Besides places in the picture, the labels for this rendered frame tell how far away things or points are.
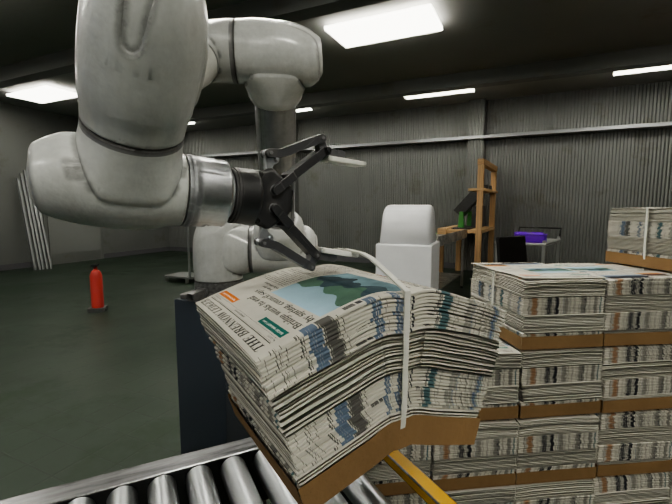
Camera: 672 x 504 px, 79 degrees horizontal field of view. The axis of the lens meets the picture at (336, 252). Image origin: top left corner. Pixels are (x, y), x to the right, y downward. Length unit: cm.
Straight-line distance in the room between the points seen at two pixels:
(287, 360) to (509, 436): 117
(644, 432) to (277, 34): 168
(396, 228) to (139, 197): 387
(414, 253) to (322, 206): 592
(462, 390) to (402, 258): 356
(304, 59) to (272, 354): 68
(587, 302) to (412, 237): 284
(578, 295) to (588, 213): 731
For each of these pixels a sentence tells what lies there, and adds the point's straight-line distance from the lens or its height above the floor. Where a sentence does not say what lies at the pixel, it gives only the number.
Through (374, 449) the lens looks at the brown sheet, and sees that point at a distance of 61.
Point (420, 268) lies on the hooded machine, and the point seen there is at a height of 68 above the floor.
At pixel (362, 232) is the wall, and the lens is 947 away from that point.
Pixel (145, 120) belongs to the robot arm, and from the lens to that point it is 44.
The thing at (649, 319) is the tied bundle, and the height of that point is 92.
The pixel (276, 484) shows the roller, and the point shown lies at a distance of 85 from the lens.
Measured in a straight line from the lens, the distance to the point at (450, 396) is 68.
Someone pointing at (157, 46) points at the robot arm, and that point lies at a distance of 42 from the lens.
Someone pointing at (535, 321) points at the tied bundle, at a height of 93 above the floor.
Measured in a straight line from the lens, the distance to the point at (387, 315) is 54.
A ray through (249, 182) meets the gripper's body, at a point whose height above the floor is 132.
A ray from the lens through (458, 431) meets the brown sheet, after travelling 71.
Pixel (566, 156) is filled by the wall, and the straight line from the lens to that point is 883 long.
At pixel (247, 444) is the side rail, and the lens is 96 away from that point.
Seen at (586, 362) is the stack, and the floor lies 78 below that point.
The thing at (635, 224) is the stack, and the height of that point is 122.
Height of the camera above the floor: 129
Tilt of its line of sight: 6 degrees down
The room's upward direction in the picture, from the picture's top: straight up
